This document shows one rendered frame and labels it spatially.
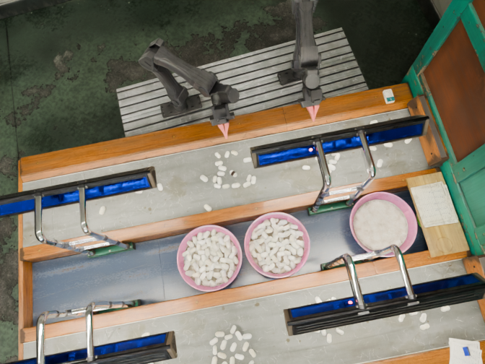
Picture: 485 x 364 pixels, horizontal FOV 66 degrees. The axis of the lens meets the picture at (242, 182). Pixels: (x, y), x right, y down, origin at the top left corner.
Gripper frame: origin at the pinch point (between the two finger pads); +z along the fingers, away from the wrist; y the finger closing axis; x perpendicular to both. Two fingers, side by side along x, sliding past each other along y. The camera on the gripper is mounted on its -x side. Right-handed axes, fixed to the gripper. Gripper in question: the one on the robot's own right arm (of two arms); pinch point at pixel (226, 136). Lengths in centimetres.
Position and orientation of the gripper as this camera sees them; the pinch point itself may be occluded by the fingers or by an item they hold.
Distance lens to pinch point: 159.2
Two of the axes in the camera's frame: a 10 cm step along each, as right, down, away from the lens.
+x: -0.7, -3.8, 9.2
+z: 1.8, 9.1, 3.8
